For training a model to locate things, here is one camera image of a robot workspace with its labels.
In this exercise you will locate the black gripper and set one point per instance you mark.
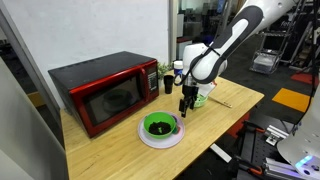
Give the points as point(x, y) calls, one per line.
point(190, 91)

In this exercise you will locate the purple plastic grapes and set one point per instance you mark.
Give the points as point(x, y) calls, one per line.
point(175, 118)

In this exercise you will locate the bright green plastic bowl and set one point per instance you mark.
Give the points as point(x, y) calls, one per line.
point(159, 117)

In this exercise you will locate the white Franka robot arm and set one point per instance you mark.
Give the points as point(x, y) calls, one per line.
point(233, 36)

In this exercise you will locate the light mint green bowl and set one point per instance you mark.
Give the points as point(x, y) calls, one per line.
point(201, 102)

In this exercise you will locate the small green red toy fruit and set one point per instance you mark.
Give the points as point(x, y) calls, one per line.
point(175, 130)

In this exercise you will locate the black plastic cup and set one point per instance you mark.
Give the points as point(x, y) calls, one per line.
point(168, 85)

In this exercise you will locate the wooden spoon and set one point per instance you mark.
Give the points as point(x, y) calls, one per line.
point(220, 102)

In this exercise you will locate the dark crumbs in green bowl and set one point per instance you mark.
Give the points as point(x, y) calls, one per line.
point(159, 128)

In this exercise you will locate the small green potted plant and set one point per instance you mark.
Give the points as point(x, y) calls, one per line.
point(163, 70)

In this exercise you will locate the pale lavender round plate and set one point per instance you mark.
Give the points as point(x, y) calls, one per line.
point(160, 143)

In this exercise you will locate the white strip on floor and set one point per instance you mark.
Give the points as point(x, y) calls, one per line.
point(220, 152)

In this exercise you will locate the red and black microwave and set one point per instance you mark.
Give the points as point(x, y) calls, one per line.
point(100, 86)

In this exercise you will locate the orange floor mat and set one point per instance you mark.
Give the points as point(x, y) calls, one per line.
point(293, 100)

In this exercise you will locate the red floor mat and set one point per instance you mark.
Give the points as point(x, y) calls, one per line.
point(305, 79)

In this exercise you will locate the white foreground panel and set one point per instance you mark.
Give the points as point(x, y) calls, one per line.
point(26, 140)

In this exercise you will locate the grey vertical door frame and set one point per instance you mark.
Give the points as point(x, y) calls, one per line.
point(172, 30)

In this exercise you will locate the silver aluminium bracket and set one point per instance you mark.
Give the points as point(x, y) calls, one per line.
point(276, 134)

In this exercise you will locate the metal shelf frame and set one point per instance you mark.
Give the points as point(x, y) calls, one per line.
point(305, 46)

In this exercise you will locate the grey diagonal frame beam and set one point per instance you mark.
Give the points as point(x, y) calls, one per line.
point(30, 63)

